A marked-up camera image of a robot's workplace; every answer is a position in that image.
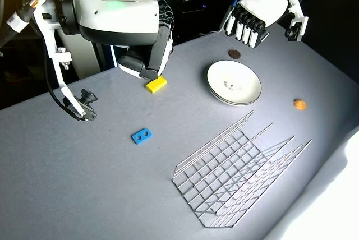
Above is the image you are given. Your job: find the blue block with two holes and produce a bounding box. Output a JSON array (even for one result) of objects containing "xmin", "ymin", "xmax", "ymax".
[{"xmin": 131, "ymin": 127, "xmax": 154, "ymax": 146}]

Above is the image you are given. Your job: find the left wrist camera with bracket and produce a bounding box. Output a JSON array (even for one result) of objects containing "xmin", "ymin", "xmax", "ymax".
[{"xmin": 284, "ymin": 0, "xmax": 309, "ymax": 42}]

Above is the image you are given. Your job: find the silver wire dish rack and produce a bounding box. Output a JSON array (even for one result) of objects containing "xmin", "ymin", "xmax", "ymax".
[{"xmin": 171, "ymin": 110, "xmax": 313, "ymax": 229}]

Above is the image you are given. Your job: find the white ceramic plate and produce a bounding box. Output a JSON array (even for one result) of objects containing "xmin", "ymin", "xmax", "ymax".
[
  {"xmin": 207, "ymin": 82, "xmax": 260, "ymax": 107},
  {"xmin": 206, "ymin": 60, "xmax": 262, "ymax": 105}
]

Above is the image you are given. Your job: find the yellow rectangular block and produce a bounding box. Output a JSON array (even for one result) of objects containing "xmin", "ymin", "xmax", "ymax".
[{"xmin": 145, "ymin": 76, "xmax": 168, "ymax": 95}]

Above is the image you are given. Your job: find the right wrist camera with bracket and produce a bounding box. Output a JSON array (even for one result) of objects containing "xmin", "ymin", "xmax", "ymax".
[{"xmin": 33, "ymin": 0, "xmax": 98, "ymax": 122}]

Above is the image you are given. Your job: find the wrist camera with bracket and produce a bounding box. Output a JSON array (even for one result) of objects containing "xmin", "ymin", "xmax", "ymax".
[
  {"xmin": 284, "ymin": 0, "xmax": 309, "ymax": 42},
  {"xmin": 33, "ymin": 0, "xmax": 98, "ymax": 122}
]

